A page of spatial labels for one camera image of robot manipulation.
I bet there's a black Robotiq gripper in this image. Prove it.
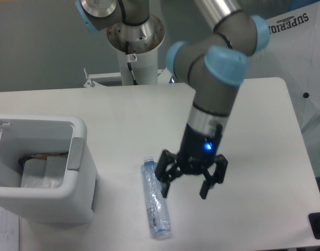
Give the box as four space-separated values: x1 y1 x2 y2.
154 123 228 199

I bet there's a clear plastic water bottle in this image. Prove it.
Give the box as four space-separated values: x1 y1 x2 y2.
140 156 172 239

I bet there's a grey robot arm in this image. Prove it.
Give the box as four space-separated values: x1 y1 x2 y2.
75 1 270 199

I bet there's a white trash can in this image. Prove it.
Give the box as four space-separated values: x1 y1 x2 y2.
0 114 99 224

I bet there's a black device at edge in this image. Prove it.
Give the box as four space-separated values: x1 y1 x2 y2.
308 212 320 239

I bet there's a white Superior umbrella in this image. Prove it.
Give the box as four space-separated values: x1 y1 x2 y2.
246 1 320 133

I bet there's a printed paper sheet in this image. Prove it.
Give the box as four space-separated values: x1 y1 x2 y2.
0 207 19 251

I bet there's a white metal base bracket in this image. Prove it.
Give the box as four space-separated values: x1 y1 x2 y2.
83 67 179 88

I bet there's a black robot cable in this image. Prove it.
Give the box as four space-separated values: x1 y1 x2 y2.
124 40 138 86

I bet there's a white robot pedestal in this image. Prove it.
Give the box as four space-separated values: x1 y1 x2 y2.
107 14 165 86

